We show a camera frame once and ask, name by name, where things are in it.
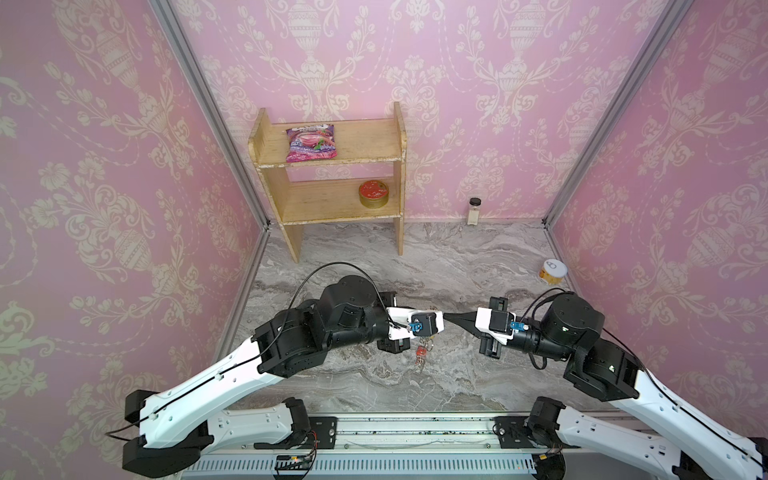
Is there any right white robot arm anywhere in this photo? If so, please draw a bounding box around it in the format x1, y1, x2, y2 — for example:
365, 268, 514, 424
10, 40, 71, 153
439, 288, 767, 479

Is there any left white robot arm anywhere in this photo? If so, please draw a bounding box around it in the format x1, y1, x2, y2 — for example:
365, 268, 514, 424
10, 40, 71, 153
122, 272, 415, 478

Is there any orange fruit can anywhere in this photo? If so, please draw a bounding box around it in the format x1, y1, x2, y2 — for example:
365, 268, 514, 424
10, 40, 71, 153
539, 258, 568, 285

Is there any spice jar black lid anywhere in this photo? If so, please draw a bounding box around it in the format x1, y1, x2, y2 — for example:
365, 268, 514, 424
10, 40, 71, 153
467, 197, 482, 226

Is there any red gold round tin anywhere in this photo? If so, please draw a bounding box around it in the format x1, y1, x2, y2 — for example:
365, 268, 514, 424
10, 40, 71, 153
358, 180, 390, 209

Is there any wooden two-tier shelf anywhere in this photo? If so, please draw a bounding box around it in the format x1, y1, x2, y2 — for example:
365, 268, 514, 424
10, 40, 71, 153
248, 102, 408, 262

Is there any pink snack bag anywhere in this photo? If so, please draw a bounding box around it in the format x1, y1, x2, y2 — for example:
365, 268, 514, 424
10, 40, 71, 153
285, 124, 337, 163

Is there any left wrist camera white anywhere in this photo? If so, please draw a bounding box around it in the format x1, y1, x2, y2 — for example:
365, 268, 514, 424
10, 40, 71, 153
386, 307, 445, 341

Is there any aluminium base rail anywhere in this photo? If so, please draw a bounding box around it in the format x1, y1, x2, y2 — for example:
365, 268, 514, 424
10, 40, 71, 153
203, 408, 598, 455

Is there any aluminium corner post right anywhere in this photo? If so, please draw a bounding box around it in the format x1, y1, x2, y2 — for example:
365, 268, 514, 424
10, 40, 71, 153
542, 0, 693, 232

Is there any aluminium corner post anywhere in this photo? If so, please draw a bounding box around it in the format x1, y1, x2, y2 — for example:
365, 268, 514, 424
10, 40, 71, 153
149, 0, 270, 231
542, 0, 693, 232

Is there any aluminium corner post left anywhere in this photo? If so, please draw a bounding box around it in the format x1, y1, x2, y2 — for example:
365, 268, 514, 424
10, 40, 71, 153
149, 0, 270, 231

